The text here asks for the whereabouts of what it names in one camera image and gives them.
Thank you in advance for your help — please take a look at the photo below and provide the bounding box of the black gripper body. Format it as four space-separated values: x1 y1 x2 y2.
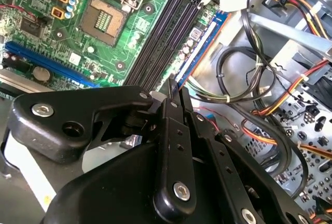
43 142 236 224

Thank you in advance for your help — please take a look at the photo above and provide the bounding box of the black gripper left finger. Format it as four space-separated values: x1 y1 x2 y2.
4 77 197 224

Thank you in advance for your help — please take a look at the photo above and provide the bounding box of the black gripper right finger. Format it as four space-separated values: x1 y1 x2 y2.
178 86 312 224

